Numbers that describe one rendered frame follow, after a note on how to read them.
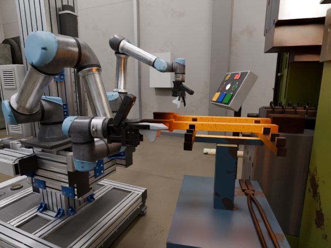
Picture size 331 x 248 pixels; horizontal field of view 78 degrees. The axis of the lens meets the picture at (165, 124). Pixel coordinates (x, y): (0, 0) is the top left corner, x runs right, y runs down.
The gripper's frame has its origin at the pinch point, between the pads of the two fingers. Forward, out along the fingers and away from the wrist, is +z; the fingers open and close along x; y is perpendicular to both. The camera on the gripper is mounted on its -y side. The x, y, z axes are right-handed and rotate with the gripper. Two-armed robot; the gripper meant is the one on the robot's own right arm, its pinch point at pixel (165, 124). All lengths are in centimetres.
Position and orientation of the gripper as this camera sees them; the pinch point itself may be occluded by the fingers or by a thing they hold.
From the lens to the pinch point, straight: 66.1
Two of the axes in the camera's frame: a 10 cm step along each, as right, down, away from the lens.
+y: 0.0, 9.8, 1.9
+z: 9.8, 0.3, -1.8
